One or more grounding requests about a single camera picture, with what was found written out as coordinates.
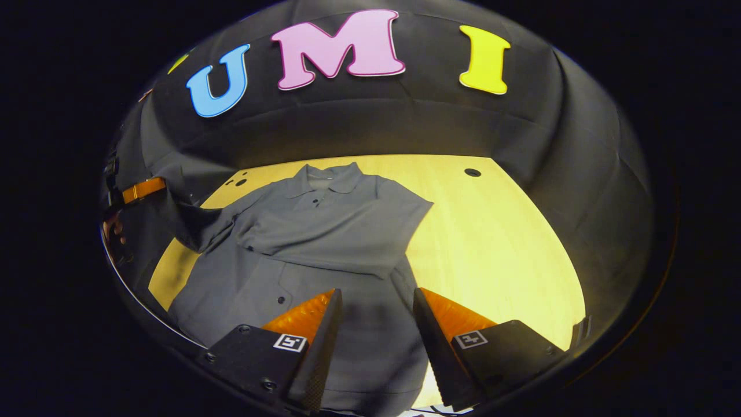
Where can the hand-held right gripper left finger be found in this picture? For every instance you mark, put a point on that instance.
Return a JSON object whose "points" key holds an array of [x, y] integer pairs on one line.
{"points": [[324, 353]]}

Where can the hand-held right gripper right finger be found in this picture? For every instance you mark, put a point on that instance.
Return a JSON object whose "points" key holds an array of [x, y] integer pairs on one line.
{"points": [[434, 353]]}

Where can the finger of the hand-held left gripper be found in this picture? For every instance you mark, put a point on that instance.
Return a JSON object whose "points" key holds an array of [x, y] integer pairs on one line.
{"points": [[143, 190]]}

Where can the grey polo shirt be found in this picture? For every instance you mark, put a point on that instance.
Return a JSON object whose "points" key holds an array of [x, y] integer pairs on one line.
{"points": [[324, 231]]}

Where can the red spring clamp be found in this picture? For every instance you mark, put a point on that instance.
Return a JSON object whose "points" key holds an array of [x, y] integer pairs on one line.
{"points": [[146, 94]]}

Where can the black backdrop cloth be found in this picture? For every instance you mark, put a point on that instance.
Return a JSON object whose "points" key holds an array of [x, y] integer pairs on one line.
{"points": [[405, 121]]}

